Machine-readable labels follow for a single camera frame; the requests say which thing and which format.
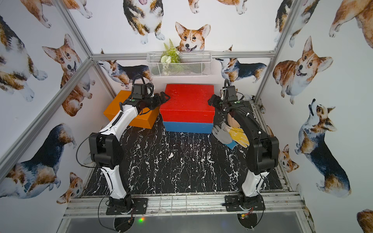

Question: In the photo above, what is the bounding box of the orange shoebox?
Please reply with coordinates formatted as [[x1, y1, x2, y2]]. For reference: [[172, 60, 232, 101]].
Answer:
[[104, 90, 159, 129]]

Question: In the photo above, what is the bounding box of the red shoebox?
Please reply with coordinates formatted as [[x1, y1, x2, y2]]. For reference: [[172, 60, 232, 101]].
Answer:
[[160, 84, 215, 123]]

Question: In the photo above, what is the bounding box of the blue shoebox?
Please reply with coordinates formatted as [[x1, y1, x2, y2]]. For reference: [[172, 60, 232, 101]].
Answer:
[[163, 121, 214, 134]]

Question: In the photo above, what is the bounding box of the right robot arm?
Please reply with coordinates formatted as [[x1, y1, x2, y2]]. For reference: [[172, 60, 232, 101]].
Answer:
[[208, 81, 279, 210]]

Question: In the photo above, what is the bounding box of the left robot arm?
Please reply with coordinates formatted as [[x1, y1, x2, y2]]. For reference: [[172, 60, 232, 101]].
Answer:
[[87, 83, 171, 212]]

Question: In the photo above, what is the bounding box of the beige flower pot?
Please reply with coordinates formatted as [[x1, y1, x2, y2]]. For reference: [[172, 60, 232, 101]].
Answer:
[[227, 114, 241, 128]]

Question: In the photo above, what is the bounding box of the grey work glove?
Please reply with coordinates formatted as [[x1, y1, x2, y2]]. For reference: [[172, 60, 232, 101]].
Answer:
[[212, 125, 233, 145]]

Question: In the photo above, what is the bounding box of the yellow work glove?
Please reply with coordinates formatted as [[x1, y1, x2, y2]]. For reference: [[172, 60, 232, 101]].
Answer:
[[221, 123, 250, 148]]

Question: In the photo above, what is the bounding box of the blue sponge under gloves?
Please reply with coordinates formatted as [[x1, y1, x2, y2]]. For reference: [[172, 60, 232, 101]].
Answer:
[[226, 141, 237, 150]]

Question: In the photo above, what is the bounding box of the green fern plant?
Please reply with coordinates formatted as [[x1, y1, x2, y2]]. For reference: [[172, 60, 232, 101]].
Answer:
[[160, 39, 181, 64]]

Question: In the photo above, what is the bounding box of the white wire mesh basket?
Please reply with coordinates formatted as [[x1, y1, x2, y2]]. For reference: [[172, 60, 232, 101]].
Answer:
[[146, 52, 212, 77]]

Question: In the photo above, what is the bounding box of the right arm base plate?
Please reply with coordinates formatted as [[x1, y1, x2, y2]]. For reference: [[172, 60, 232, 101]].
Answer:
[[222, 193, 266, 212]]

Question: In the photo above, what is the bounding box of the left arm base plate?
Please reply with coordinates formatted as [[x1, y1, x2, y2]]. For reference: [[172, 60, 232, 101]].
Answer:
[[106, 197, 148, 215]]

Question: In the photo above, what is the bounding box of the aluminium front rail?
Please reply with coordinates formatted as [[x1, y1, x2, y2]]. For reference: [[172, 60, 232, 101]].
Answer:
[[63, 192, 305, 218]]

